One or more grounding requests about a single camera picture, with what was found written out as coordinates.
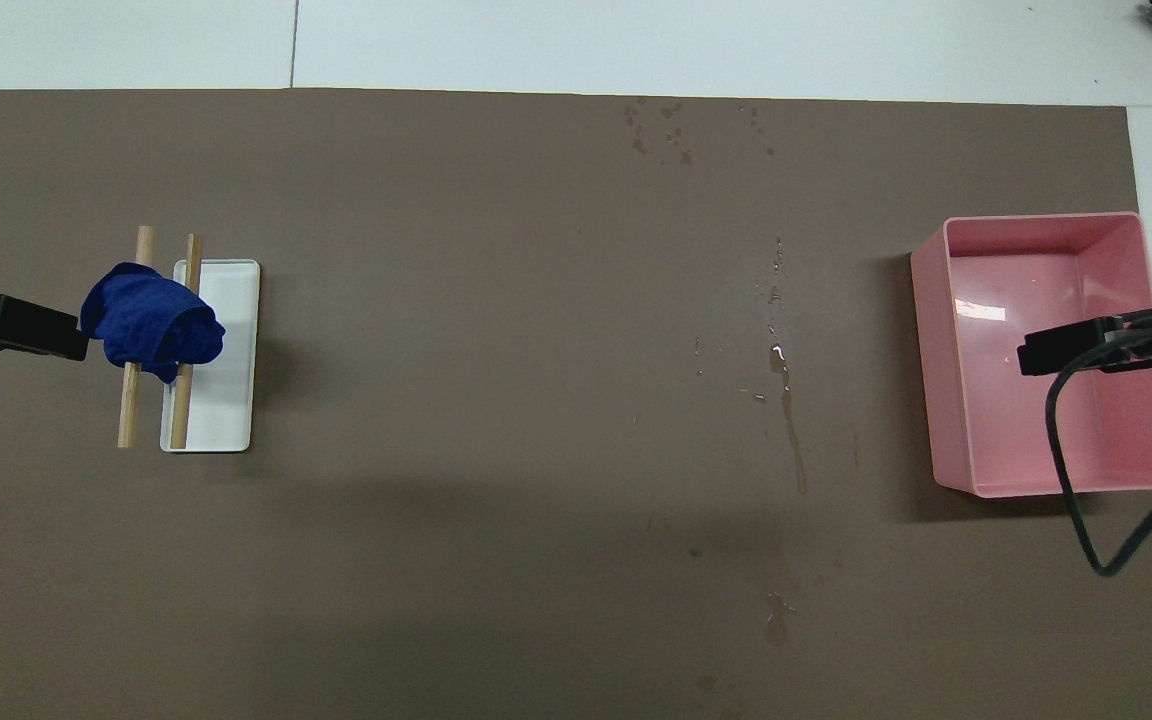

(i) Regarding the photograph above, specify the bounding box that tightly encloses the white towel rack base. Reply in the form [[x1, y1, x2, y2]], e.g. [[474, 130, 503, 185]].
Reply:
[[160, 259, 261, 454]]

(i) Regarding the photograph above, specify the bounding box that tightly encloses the blue towel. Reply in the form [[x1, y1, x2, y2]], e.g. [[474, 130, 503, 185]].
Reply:
[[79, 262, 227, 385]]

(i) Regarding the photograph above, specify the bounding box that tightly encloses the wooden dowel rod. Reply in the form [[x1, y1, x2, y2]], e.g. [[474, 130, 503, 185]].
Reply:
[[117, 225, 156, 449], [169, 234, 205, 451]]

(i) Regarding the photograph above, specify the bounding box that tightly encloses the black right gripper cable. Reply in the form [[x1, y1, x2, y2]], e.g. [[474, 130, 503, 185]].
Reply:
[[1045, 340, 1152, 578]]

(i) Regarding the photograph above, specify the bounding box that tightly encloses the pink plastic bin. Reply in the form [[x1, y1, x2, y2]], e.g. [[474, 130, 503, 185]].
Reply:
[[910, 211, 1152, 499]]

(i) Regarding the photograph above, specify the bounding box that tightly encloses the brown table mat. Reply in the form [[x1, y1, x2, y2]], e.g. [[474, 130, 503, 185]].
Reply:
[[0, 88, 1152, 720]]

